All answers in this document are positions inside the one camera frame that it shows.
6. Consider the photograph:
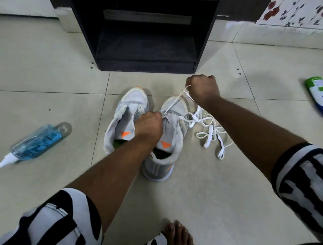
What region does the person's left forearm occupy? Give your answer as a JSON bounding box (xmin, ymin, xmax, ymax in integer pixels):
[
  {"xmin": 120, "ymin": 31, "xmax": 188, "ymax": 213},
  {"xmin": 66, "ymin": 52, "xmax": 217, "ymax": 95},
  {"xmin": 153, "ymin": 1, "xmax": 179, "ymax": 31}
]
[{"xmin": 67, "ymin": 136, "xmax": 155, "ymax": 233}]

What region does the black open shelf box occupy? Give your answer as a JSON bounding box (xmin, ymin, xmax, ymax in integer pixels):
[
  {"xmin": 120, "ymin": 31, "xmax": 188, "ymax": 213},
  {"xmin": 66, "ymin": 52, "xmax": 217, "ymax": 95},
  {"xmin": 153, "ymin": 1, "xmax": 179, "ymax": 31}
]
[{"xmin": 70, "ymin": 0, "xmax": 220, "ymax": 74}]

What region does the green blue white bottle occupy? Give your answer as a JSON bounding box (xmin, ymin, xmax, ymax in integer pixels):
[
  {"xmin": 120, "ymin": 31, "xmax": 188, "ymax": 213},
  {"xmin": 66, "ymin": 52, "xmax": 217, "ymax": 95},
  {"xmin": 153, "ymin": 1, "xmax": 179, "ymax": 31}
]
[{"xmin": 304, "ymin": 76, "xmax": 323, "ymax": 113}]

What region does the person's left hand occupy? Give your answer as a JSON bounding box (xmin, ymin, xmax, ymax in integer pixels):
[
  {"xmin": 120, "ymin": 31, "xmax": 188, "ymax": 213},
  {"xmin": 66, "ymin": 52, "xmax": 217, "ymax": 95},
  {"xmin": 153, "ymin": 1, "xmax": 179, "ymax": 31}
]
[{"xmin": 135, "ymin": 111, "xmax": 163, "ymax": 146}]

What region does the person's right forearm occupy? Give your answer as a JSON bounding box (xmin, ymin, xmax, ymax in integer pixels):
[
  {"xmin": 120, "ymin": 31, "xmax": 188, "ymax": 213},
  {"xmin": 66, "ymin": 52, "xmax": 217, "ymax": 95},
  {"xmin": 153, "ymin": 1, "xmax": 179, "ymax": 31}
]
[{"xmin": 202, "ymin": 97, "xmax": 307, "ymax": 181}]

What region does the person's right foot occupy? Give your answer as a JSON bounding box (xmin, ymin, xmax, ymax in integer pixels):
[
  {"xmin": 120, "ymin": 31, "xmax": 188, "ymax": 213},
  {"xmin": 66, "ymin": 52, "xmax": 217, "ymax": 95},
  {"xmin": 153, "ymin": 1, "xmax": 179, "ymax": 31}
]
[{"xmin": 163, "ymin": 221, "xmax": 194, "ymax": 245}]

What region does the person's right hand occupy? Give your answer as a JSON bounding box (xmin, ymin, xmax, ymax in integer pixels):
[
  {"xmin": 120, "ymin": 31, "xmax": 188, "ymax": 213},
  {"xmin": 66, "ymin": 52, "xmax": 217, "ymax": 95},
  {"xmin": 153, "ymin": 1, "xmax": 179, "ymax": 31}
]
[{"xmin": 185, "ymin": 74, "xmax": 222, "ymax": 108}]

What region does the zebra striped garment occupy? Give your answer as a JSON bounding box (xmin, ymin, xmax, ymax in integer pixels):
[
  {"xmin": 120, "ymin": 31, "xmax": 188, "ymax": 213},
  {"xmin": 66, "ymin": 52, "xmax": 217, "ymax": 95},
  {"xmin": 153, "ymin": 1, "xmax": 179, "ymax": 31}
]
[{"xmin": 0, "ymin": 142, "xmax": 323, "ymax": 245}]

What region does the grey sneaker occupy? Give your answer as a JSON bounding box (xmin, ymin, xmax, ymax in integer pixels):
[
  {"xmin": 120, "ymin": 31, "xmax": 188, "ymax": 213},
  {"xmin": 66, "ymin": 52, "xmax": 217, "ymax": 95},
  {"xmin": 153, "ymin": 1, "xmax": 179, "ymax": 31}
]
[
  {"xmin": 142, "ymin": 95, "xmax": 190, "ymax": 182},
  {"xmin": 103, "ymin": 86, "xmax": 150, "ymax": 155}
]

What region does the blue transparent bottle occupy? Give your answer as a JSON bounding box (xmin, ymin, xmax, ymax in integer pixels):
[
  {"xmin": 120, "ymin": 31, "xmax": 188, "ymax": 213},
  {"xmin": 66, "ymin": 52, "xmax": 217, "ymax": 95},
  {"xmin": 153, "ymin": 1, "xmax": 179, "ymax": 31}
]
[{"xmin": 0, "ymin": 122, "xmax": 73, "ymax": 169}]

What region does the white shoelace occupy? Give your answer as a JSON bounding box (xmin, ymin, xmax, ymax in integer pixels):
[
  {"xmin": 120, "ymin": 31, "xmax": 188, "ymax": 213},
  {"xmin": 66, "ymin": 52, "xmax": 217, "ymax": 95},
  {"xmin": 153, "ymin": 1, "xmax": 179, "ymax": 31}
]
[
  {"xmin": 196, "ymin": 111, "xmax": 234, "ymax": 160},
  {"xmin": 161, "ymin": 85, "xmax": 204, "ymax": 129}
]

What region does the white floral patterned sheet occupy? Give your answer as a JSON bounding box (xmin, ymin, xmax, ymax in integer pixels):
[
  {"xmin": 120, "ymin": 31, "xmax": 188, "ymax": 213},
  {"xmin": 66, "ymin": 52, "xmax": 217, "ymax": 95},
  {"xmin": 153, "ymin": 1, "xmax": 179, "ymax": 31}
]
[{"xmin": 256, "ymin": 0, "xmax": 323, "ymax": 29}]

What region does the dark brown wooden cabinet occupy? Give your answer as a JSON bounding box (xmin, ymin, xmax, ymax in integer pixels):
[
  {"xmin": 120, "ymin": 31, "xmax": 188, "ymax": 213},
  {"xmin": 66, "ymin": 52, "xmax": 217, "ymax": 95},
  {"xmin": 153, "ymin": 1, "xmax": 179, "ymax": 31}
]
[{"xmin": 49, "ymin": 0, "xmax": 272, "ymax": 23}]

